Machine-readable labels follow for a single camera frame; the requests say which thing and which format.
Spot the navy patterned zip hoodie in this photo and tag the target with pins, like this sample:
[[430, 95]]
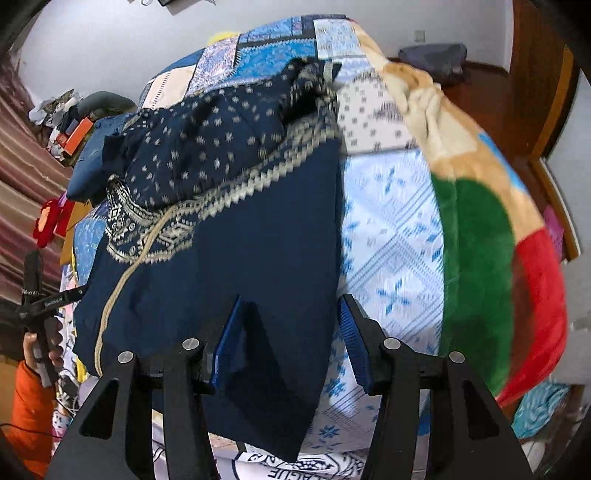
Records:
[[258, 230]]

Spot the colourful fleece blanket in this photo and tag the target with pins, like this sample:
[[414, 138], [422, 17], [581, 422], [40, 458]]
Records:
[[475, 258]]

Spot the person's left forearm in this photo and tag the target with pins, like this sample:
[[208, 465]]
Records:
[[32, 415]]

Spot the pile of household clutter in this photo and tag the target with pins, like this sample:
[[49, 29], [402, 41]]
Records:
[[53, 115]]

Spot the wooden door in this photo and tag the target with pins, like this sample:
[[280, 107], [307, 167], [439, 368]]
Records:
[[535, 69]]

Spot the folded blue jeans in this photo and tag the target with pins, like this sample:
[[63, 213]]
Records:
[[90, 161]]

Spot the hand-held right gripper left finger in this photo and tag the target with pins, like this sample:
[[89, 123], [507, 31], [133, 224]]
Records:
[[226, 341]]

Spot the orange box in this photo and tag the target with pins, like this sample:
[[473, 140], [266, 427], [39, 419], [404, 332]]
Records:
[[76, 136]]

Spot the grey backpack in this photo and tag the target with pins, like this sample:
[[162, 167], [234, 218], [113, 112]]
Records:
[[434, 60]]

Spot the blue patchwork bedsheet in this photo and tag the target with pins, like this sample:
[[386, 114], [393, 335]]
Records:
[[392, 240]]

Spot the striped red curtain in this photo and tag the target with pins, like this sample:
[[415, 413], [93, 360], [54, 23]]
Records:
[[23, 184]]

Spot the white wall socket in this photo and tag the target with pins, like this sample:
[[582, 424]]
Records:
[[419, 36]]

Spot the person's left hand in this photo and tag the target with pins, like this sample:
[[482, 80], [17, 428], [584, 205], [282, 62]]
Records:
[[57, 339]]

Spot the white printed cloth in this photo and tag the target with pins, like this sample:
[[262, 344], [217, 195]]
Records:
[[286, 466]]

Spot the red plush flower toy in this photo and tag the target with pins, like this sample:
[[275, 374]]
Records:
[[44, 226]]

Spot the wooden door frame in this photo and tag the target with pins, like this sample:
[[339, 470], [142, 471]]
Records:
[[561, 152]]

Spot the wooden folding table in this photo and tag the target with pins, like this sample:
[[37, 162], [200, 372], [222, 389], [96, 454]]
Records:
[[74, 233]]

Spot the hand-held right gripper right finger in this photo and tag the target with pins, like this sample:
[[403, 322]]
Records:
[[355, 341]]

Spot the teal patterned cloth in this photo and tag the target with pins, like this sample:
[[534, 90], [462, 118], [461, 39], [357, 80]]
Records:
[[540, 410]]

